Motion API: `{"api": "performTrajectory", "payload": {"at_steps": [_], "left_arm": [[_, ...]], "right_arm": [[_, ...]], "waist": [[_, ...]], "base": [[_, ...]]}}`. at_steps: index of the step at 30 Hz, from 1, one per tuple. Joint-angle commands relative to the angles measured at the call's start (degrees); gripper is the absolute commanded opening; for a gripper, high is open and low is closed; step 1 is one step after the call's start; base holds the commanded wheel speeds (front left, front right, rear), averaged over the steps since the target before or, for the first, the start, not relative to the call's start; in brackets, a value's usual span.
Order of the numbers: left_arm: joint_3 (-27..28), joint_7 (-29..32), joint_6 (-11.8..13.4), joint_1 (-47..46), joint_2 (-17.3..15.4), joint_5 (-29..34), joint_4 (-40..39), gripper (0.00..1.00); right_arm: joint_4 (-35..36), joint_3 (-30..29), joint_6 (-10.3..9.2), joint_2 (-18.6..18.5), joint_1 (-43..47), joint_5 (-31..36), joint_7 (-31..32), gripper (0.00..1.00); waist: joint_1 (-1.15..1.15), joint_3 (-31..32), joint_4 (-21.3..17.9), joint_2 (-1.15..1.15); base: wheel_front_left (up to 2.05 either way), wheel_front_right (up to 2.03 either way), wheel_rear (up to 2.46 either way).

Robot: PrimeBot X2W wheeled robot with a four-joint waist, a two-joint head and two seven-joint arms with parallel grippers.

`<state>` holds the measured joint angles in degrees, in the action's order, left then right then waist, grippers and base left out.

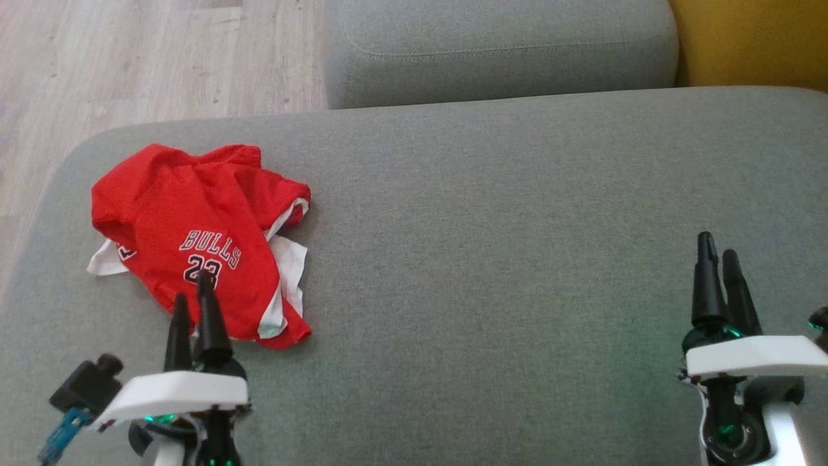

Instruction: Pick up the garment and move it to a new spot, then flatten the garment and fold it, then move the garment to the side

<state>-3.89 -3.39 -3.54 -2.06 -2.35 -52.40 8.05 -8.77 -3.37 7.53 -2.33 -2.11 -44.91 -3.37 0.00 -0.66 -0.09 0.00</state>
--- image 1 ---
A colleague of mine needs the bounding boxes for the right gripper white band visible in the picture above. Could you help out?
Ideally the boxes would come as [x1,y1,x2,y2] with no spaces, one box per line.
[678,231,828,466]

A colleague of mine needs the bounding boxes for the large grey sofa seat cushion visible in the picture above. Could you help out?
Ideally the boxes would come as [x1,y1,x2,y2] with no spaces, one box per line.
[0,86,828,466]

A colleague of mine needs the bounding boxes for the yellow sofa backrest cushion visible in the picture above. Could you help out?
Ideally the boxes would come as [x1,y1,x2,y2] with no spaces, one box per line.
[669,0,828,92]

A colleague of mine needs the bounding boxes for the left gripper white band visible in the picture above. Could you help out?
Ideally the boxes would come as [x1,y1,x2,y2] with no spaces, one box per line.
[97,271,253,454]

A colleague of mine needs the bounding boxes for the red shorts with white trim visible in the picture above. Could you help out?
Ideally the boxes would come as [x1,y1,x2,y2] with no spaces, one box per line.
[92,144,312,351]

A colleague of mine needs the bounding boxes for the left camera cable blue connector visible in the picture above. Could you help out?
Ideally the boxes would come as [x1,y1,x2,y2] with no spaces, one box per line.
[38,406,92,465]

